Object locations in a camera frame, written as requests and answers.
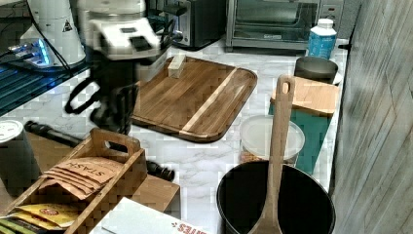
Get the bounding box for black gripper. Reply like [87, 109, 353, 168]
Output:
[90, 59, 138, 135]

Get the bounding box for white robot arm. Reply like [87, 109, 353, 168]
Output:
[78, 0, 175, 135]

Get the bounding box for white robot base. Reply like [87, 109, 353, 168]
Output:
[20, 0, 86, 68]

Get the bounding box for small wooden block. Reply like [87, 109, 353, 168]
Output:
[168, 55, 186, 78]

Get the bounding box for wooden cutting board tray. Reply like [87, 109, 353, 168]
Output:
[131, 57, 257, 142]

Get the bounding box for black two-slot toaster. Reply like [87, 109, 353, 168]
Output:
[162, 0, 227, 51]

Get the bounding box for stash tea bag packets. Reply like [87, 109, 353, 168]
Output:
[40, 157, 123, 200]

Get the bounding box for wooden tea organizer box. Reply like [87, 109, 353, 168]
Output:
[1, 128, 147, 234]

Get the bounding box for grey shaker with white lid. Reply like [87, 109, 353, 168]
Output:
[0, 120, 41, 196]

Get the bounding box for cinnamon oat bites cereal box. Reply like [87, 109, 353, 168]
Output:
[89, 197, 210, 234]

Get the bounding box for silver toaster oven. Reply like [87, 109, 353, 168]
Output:
[226, 0, 344, 52]

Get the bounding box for clear plastic lidded container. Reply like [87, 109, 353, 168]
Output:
[240, 115, 305, 166]

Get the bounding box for yellow tea packets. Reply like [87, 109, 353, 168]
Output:
[8, 204, 79, 230]

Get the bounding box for black cup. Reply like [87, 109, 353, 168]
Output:
[294, 57, 338, 84]

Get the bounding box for teal box with wooden lid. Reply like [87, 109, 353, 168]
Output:
[269, 75, 340, 175]

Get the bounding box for blue bottle with white cap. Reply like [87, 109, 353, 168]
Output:
[308, 19, 337, 59]

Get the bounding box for wooden spoon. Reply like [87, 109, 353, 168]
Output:
[247, 75, 295, 234]

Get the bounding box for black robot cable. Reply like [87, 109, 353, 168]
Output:
[63, 77, 101, 115]

